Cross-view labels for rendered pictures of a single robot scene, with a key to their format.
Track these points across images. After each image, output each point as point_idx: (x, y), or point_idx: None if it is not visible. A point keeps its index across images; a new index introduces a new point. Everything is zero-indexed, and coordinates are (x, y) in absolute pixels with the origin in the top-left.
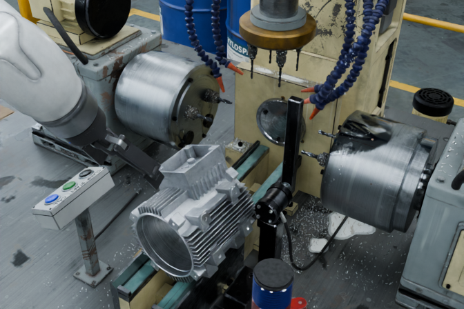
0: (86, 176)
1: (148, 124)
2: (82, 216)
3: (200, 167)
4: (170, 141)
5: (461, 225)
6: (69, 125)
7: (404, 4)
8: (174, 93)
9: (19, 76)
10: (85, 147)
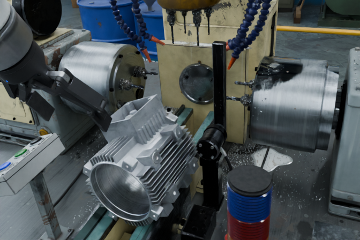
0: (37, 142)
1: None
2: (37, 180)
3: (143, 113)
4: (110, 111)
5: None
6: (0, 51)
7: None
8: (108, 67)
9: None
10: (28, 100)
